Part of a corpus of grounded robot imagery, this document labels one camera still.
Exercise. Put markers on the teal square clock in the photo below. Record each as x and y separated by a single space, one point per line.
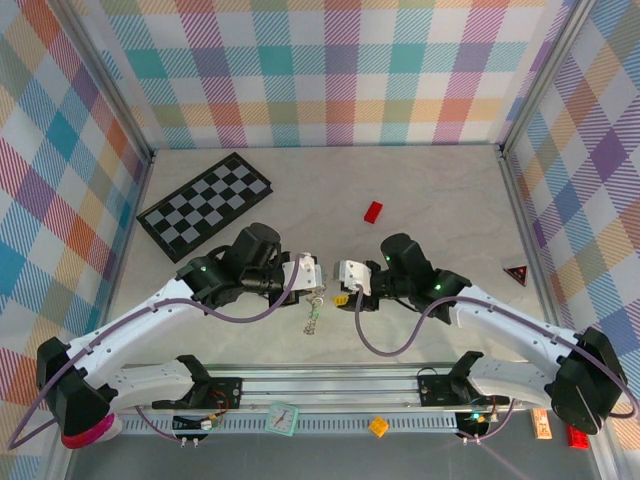
282 420

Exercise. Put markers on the aluminium frame post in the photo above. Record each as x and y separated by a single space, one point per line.
545 75
110 90

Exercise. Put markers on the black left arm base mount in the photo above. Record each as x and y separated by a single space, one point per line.
225 392

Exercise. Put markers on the black red triangle badge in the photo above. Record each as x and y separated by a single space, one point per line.
517 274

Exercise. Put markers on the small red toy brick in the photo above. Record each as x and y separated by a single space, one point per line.
373 212

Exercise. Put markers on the pink round bowl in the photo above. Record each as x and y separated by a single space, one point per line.
90 439

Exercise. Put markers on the grey keyring holder with rings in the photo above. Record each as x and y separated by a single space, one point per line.
314 312

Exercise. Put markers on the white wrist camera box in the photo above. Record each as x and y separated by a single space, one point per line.
302 272
352 272

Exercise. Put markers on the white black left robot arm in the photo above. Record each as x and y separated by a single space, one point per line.
140 320

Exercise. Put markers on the yellow toy brick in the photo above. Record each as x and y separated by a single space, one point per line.
378 426

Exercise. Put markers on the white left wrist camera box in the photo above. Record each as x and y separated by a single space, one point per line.
302 272

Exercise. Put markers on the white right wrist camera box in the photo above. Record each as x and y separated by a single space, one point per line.
352 272

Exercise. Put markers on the aluminium extrusion rail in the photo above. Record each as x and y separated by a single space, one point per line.
325 387

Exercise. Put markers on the aluminium side rail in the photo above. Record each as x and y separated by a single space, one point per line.
536 250
124 250

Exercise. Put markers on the large red toy brick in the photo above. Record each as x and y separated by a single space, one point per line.
577 440

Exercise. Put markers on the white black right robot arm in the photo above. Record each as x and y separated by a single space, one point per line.
510 325

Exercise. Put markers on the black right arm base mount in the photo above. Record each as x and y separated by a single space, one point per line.
435 390

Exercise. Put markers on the small black controller board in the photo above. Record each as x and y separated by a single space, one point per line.
187 424
475 425

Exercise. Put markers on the black grey chessboard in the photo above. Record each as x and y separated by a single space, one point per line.
205 207

